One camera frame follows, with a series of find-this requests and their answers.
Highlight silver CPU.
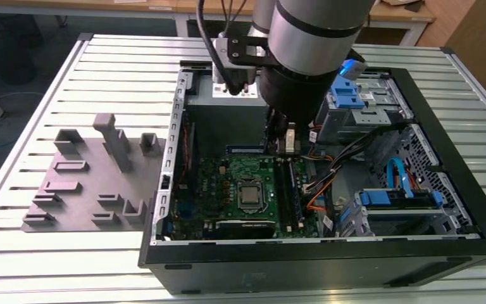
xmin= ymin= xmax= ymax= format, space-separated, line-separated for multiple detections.
xmin=239 ymin=185 xmax=265 ymax=204

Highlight wooden desk with white frame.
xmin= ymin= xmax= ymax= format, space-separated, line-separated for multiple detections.
xmin=368 ymin=0 xmax=437 ymax=48

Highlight black PC case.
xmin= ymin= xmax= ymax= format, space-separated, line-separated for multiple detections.
xmin=136 ymin=60 xmax=486 ymax=295

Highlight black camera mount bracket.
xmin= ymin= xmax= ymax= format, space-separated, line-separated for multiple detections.
xmin=225 ymin=34 xmax=279 ymax=68

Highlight blue data wire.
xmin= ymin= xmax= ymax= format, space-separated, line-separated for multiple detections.
xmin=385 ymin=157 xmax=416 ymax=199

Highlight RAM slot with black latch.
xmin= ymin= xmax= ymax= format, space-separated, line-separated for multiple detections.
xmin=273 ymin=157 xmax=289 ymax=231
xmin=285 ymin=157 xmax=299 ymax=231

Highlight black wire bundle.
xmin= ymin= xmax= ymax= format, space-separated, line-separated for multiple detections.
xmin=311 ymin=126 xmax=401 ymax=191

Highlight metal drive cage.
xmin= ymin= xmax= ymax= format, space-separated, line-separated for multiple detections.
xmin=317 ymin=77 xmax=416 ymax=145

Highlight black graphics card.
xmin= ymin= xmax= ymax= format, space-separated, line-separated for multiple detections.
xmin=208 ymin=218 xmax=279 ymax=240

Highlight orange wire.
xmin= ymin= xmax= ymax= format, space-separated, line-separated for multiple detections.
xmin=305 ymin=189 xmax=337 ymax=213

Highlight thin red wire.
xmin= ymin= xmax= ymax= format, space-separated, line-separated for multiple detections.
xmin=183 ymin=125 xmax=193 ymax=184

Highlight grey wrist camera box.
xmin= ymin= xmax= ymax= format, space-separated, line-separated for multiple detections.
xmin=211 ymin=37 xmax=257 ymax=96

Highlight grey parts rack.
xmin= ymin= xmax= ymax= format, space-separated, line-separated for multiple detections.
xmin=21 ymin=113 xmax=168 ymax=232

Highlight metal socket cover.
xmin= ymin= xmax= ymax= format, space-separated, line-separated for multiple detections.
xmin=235 ymin=179 xmax=271 ymax=214

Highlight long wooden desk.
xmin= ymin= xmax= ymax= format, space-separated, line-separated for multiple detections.
xmin=0 ymin=0 xmax=252 ymax=37

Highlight metal disk bay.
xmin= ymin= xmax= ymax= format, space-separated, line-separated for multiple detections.
xmin=337 ymin=189 xmax=474 ymax=238

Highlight green motherboard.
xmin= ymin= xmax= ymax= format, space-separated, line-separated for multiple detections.
xmin=173 ymin=155 xmax=327 ymax=241

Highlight red orange wires with labels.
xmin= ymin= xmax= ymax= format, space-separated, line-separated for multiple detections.
xmin=305 ymin=122 xmax=336 ymax=161

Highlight grey power supply unit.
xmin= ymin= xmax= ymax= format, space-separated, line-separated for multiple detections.
xmin=185 ymin=75 xmax=272 ymax=149

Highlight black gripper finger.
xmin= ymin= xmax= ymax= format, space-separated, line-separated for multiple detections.
xmin=267 ymin=109 xmax=287 ymax=156
xmin=280 ymin=122 xmax=303 ymax=156

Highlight blue carrier with black disk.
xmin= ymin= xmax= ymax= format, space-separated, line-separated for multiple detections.
xmin=359 ymin=188 xmax=445 ymax=210

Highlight RAM slot with white latch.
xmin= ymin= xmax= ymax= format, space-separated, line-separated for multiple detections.
xmin=289 ymin=158 xmax=308 ymax=229
xmin=279 ymin=157 xmax=295 ymax=231

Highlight black camera cable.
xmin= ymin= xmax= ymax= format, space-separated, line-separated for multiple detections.
xmin=195 ymin=0 xmax=244 ymax=94

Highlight brown cardboard box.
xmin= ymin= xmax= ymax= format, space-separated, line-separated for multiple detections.
xmin=416 ymin=0 xmax=486 ymax=93

